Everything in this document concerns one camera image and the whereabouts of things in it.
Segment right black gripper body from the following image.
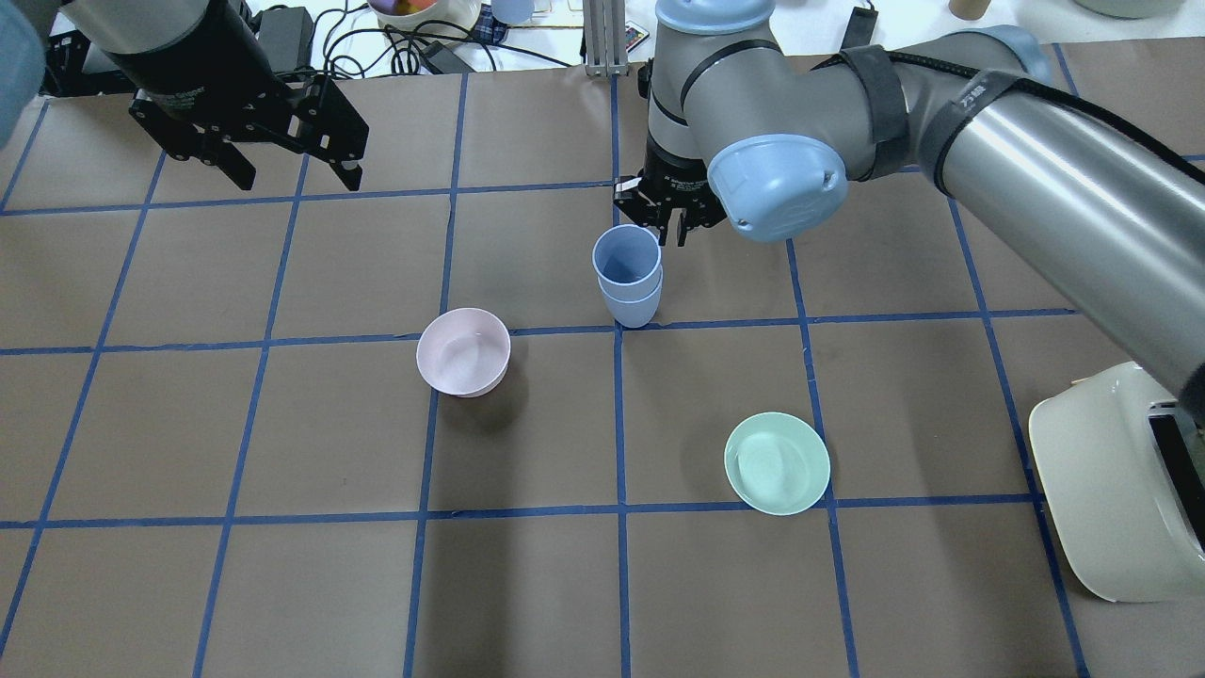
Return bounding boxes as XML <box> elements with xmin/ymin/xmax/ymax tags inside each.
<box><xmin>615</xmin><ymin>155</ymin><xmax>728</xmax><ymax>229</ymax></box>

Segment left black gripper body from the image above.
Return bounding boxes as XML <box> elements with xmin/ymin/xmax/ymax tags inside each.
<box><xmin>130</xmin><ymin>73</ymin><xmax>369</xmax><ymax>167</ymax></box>

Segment blue cup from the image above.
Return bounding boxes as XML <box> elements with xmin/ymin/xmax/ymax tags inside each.
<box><xmin>590</xmin><ymin>224</ymin><xmax>664</xmax><ymax>303</ymax></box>
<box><xmin>600</xmin><ymin>284</ymin><xmax>664</xmax><ymax>328</ymax></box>
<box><xmin>490</xmin><ymin>0</ymin><xmax>537</xmax><ymax>26</ymax></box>

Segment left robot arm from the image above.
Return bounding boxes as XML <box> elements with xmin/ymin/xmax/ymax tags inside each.
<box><xmin>2</xmin><ymin>1</ymin><xmax>369</xmax><ymax>190</ymax></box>

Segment white bowl with fruit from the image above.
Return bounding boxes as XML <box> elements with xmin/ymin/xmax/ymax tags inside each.
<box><xmin>368</xmin><ymin>1</ymin><xmax>482</xmax><ymax>39</ymax></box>

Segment remote control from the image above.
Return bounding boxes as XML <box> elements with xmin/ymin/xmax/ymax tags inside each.
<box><xmin>624</xmin><ymin>22</ymin><xmax>649</xmax><ymax>53</ymax></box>

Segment pink bowl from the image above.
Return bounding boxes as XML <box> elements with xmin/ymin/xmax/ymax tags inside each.
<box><xmin>416</xmin><ymin>306</ymin><xmax>512</xmax><ymax>397</ymax></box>

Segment blue cup on desk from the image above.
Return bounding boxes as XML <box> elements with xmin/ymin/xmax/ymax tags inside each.
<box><xmin>490</xmin><ymin>0</ymin><xmax>537</xmax><ymax>26</ymax></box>

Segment green bowl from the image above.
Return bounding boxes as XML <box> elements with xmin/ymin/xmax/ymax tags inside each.
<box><xmin>723</xmin><ymin>412</ymin><xmax>831</xmax><ymax>518</ymax></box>

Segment white toaster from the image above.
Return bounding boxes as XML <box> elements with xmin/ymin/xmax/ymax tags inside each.
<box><xmin>1028</xmin><ymin>362</ymin><xmax>1204</xmax><ymax>605</ymax></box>

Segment black cables on desk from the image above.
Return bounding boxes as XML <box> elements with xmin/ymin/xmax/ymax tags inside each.
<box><xmin>311</xmin><ymin>5</ymin><xmax>575</xmax><ymax>81</ymax></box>

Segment aluminium frame post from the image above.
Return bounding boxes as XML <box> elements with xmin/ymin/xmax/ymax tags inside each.
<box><xmin>582</xmin><ymin>0</ymin><xmax>630</xmax><ymax>78</ymax></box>

